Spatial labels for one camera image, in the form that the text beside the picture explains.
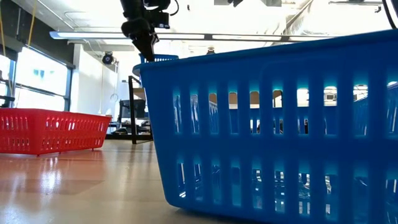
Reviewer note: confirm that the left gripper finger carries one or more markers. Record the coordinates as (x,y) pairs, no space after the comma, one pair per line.
(146,48)

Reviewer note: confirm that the blue slotted plastic basket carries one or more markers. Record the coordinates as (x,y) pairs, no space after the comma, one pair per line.
(166,58)
(280,149)

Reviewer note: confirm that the red slotted plastic basket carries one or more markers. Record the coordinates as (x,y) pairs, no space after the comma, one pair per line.
(56,133)

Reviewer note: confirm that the long ceiling light strip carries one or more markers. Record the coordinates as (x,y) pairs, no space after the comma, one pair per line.
(93,35)

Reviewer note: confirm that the small dark computer monitor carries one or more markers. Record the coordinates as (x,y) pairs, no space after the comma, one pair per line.
(140,107)

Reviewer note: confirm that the black ceiling track fixture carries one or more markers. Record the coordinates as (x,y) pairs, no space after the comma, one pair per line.
(356,2)

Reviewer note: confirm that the black ceiling dome camera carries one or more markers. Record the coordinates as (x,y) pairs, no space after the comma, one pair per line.
(108,58)
(211,51)

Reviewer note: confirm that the wooden shelf black metal frame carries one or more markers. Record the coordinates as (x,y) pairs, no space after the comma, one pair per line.
(134,124)

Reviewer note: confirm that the blue window frame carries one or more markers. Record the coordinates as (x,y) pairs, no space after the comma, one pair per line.
(67,93)

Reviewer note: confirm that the black table edge rail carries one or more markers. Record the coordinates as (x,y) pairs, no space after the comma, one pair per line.
(124,137)

